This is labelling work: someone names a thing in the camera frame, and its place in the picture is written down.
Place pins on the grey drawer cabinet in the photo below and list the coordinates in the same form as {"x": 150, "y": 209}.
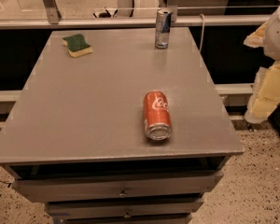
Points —
{"x": 84, "y": 117}

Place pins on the red coca-cola can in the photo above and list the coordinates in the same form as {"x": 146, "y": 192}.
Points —
{"x": 156, "y": 116}

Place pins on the metal railing frame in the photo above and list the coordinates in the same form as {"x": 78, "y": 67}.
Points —
{"x": 67, "y": 14}

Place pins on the grey drawer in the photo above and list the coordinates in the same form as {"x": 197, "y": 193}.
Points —
{"x": 117, "y": 186}
{"x": 123, "y": 208}

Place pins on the green yellow sponge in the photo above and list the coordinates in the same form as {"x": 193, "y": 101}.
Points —
{"x": 77, "y": 45}

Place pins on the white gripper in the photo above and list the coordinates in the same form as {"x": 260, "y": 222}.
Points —
{"x": 279, "y": 32}

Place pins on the top grey drawer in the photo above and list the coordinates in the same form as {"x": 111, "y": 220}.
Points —
{"x": 117, "y": 186}

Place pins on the silver blue redbull can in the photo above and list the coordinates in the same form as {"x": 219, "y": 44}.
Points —
{"x": 163, "y": 25}

